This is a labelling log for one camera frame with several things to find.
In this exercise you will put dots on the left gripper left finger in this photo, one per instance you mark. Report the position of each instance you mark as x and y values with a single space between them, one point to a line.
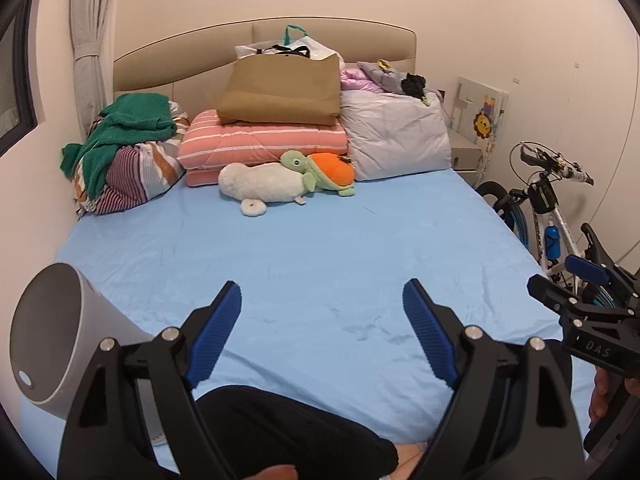
134 416

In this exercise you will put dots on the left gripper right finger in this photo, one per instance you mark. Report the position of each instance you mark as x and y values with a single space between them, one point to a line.
510 415

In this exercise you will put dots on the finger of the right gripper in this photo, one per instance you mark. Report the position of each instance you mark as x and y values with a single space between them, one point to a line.
570 309
606 286

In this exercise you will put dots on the grey round trash bin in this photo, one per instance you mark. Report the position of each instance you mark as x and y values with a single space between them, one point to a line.
57 325

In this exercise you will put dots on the person's right hand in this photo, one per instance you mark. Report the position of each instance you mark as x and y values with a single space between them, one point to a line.
602 386

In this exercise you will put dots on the person's left hand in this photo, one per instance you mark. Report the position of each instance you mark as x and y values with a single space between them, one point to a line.
279 472

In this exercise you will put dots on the blue water bottle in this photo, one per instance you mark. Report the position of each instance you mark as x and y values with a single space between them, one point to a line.
552 242

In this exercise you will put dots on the white bicycle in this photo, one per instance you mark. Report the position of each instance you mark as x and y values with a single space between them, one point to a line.
528 210

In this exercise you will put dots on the white bedside table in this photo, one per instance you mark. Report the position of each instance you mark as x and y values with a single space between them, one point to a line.
465 157

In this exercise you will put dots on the lion picture board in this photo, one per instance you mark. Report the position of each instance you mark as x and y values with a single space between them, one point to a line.
478 112

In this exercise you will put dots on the light blue bed sheet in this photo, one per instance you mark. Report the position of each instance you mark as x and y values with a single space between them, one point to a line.
322 319

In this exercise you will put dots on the white grey pillow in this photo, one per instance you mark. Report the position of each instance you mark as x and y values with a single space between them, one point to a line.
391 136

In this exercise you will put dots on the white plush seal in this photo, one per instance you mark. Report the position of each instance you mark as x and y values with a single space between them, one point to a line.
255 187

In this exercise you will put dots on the green orange plush turtle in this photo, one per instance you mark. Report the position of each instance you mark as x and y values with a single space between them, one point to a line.
322 171

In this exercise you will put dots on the pink striped folded quilt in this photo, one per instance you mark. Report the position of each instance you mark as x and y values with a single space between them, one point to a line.
208 145

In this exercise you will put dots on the purple grey clothes pile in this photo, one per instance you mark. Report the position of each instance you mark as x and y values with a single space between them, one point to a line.
381 77

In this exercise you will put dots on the green towel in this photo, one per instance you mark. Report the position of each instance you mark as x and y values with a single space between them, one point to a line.
131 119

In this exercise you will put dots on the brown paper bag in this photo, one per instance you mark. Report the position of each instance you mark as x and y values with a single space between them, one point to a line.
282 89

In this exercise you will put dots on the beige headboard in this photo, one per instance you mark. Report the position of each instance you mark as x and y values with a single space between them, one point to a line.
193 68

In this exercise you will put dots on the grey curtain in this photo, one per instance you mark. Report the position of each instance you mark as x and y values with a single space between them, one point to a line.
87 27

